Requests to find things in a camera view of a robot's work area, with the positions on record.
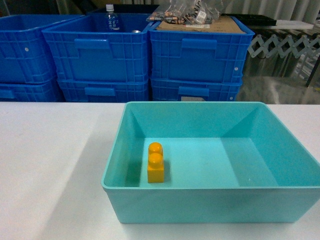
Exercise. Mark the lower middle blue crate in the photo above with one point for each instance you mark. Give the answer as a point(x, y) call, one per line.
point(86, 91)

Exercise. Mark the clear plastic water bottle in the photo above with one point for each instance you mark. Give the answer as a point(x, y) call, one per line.
point(111, 19)

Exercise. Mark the lower right blue crate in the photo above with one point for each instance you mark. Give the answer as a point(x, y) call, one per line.
point(174, 90)

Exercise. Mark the yellow toy brick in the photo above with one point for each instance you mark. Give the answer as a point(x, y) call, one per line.
point(155, 163)

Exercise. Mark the light teal plastic box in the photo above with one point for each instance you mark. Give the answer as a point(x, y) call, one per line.
point(224, 162)

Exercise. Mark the blue crate with bottle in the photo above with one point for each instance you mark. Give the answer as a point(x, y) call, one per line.
point(83, 49)

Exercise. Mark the blue crate with cardboard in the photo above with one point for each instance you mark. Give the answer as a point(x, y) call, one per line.
point(200, 54)

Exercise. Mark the white board on conveyor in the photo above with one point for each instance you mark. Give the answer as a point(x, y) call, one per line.
point(292, 25)

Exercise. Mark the brown cardboard sheet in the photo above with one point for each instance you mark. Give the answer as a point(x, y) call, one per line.
point(200, 26)

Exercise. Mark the lower far left blue crate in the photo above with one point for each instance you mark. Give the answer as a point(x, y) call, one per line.
point(48, 91)

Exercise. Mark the black plastic tray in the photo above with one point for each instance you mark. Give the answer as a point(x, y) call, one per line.
point(253, 19)

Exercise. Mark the expandable roller conveyor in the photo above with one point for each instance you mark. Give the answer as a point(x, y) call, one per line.
point(282, 53)

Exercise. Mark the clear bag of parts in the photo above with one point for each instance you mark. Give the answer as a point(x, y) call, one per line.
point(187, 12)

